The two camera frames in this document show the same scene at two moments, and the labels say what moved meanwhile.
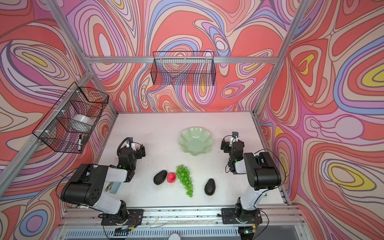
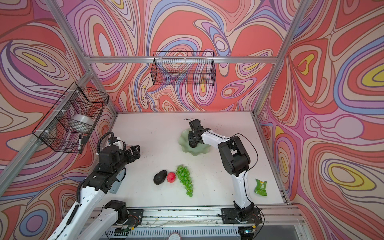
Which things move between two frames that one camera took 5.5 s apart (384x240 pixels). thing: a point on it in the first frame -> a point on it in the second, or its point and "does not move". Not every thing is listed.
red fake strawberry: [171, 177] does not move
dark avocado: [160, 177] does not move
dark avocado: [210, 187] -> [193, 144]
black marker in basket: [79, 144] does not move
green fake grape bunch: [183, 174] does not move
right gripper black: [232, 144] -> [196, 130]
